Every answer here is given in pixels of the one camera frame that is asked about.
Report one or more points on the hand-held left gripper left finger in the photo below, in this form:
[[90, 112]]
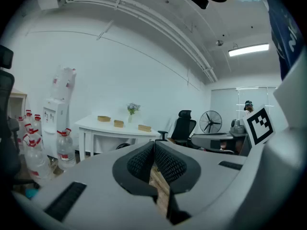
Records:
[[139, 164]]

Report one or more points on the white ceiling pipes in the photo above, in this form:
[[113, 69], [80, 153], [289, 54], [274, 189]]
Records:
[[148, 15]]

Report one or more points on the person's navy shirt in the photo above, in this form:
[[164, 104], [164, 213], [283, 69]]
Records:
[[285, 32]]

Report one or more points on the white water dispenser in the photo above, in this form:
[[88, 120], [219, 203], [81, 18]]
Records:
[[54, 126]]

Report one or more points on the long ceiling light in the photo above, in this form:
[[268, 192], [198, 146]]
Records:
[[248, 49]]

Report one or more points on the teal cloth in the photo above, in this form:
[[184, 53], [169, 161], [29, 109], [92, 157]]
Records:
[[31, 193]]

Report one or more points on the group of clear water jugs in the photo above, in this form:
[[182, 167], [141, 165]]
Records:
[[36, 157]]

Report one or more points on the vase of purple flowers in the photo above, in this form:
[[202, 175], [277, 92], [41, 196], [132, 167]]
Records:
[[132, 108]]

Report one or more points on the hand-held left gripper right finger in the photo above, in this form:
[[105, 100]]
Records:
[[172, 166]]

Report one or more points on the black fan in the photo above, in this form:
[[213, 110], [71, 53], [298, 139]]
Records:
[[211, 121]]

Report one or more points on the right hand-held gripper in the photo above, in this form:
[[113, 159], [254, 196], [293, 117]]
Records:
[[260, 126]]

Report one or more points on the black office chair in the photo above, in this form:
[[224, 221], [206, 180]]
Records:
[[183, 128], [4, 118]]

